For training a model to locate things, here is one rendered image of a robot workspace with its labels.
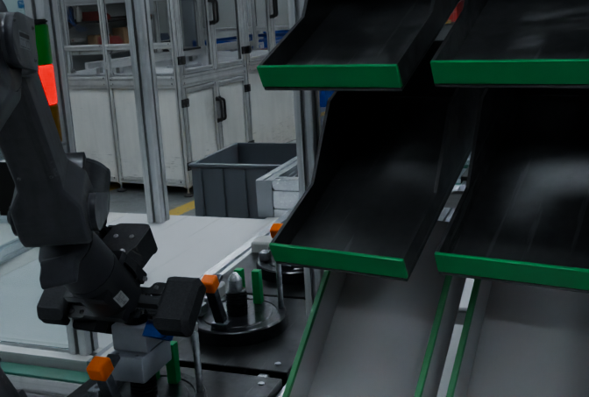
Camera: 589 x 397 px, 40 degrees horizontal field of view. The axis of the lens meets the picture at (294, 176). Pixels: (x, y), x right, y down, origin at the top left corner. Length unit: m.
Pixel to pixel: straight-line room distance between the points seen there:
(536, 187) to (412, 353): 0.20
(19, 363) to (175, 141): 4.92
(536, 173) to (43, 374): 0.71
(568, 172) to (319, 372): 0.31
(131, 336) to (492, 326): 0.38
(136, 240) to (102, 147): 5.68
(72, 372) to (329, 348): 0.44
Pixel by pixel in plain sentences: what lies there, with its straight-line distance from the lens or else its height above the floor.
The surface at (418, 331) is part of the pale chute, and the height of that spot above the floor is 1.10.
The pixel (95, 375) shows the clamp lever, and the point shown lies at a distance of 0.87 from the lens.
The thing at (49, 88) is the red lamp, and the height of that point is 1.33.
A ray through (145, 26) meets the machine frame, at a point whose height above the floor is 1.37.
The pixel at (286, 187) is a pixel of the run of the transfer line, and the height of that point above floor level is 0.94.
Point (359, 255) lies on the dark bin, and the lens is 0.69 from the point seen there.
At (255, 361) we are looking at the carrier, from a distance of 1.07.
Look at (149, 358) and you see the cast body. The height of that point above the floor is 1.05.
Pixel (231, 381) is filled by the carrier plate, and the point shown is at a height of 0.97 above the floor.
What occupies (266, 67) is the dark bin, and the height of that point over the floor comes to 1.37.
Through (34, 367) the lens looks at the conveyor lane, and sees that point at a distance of 1.20.
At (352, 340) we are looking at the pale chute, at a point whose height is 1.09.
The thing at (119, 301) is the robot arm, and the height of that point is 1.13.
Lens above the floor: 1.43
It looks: 13 degrees down
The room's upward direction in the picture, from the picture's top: 3 degrees counter-clockwise
